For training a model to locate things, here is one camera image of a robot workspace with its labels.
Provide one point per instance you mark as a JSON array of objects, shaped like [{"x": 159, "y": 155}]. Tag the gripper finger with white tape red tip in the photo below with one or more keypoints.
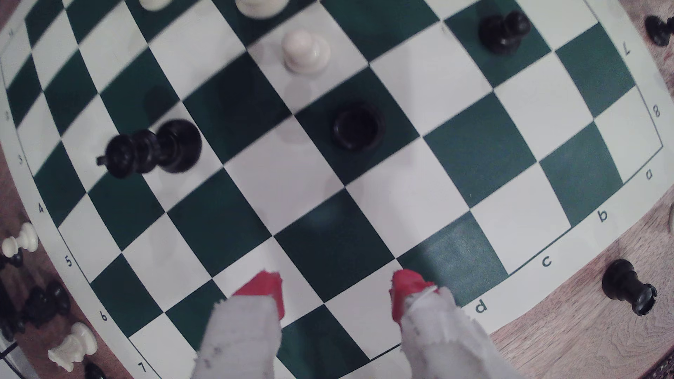
[
  {"x": 242, "y": 331},
  {"x": 437, "y": 331}
]

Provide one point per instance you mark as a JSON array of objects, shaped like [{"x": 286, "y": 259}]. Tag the black pawn moved piece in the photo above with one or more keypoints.
[{"x": 358, "y": 126}]

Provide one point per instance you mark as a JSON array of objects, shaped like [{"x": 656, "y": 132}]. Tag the green white chess mat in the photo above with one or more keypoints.
[{"x": 326, "y": 242}]

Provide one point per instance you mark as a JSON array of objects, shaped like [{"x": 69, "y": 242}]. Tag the white knight chess piece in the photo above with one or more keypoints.
[{"x": 73, "y": 347}]

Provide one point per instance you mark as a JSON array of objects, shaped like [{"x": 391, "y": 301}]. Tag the white pawn chess piece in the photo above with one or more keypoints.
[
  {"x": 305, "y": 50},
  {"x": 21, "y": 243}
]

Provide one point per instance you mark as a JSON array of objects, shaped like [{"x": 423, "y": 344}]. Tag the black pawn chess piece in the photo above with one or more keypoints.
[
  {"x": 500, "y": 34},
  {"x": 658, "y": 29}
]

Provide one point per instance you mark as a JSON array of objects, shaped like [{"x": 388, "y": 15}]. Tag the white king chess piece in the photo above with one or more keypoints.
[{"x": 261, "y": 5}]

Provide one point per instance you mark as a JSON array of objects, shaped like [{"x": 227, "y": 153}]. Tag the white rook chess piece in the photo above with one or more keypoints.
[{"x": 154, "y": 2}]

